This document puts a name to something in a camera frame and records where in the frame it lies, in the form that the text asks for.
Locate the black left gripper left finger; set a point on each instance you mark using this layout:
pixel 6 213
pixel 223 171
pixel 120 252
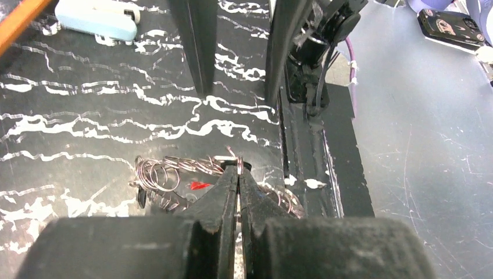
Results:
pixel 195 243

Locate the red key tag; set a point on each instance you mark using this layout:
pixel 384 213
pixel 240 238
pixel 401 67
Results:
pixel 196 185

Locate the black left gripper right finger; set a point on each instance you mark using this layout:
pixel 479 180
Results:
pixel 277 245

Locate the orange wooden two-tier shelf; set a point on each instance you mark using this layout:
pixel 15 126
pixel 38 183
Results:
pixel 17 21

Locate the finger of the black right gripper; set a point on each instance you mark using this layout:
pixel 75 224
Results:
pixel 196 22
pixel 287 21

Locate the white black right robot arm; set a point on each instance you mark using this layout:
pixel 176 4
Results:
pixel 302 38

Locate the black phone on desk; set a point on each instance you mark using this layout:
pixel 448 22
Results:
pixel 451 28

